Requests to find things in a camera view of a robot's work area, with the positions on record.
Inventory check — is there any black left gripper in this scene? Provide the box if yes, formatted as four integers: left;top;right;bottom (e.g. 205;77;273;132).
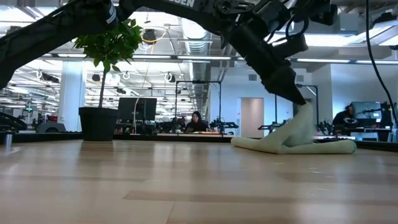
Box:
245;40;307;106

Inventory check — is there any mint green microfiber towel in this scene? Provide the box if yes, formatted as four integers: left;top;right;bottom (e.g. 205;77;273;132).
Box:
230;101;358;156

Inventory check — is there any plain closed door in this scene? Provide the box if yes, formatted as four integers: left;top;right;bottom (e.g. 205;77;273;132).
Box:
241;97;265;138

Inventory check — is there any black computer monitor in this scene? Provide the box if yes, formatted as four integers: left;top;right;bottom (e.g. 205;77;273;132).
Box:
117;97;158;122
351;101;382;121

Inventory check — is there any dark office desk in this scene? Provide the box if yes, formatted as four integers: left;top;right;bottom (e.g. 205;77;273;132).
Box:
345;126;393;139

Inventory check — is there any black ceiling device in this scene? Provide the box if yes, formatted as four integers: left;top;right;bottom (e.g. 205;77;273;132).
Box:
142;28;158;44

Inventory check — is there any green leafy indoor tree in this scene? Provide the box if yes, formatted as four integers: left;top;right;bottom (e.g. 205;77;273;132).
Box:
73;18;144;110

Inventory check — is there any black plant pot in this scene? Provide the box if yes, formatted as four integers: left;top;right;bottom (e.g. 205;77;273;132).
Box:
78;106;119;142

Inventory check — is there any white building column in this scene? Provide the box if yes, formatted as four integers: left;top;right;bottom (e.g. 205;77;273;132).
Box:
58;60;86;132

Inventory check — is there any grey rounded background machine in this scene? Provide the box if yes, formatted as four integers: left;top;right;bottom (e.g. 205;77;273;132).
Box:
36;122;67;134

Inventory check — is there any black curved background object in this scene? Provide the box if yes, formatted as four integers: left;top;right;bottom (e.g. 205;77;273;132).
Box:
0;111;29;133

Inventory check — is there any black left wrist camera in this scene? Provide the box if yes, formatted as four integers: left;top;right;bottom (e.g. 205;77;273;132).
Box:
273;34;309;58

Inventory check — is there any long black arm cable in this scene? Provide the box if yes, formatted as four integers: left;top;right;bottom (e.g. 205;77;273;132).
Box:
365;0;398;126

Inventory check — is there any silver ceiling air duct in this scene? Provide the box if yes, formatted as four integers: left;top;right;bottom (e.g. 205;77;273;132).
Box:
178;12;215;100

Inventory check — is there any black table edge rail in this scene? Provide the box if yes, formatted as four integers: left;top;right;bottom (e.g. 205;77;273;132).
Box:
0;132;398;153

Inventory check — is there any silver metal post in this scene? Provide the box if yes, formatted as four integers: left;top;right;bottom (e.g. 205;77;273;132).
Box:
4;132;14;153

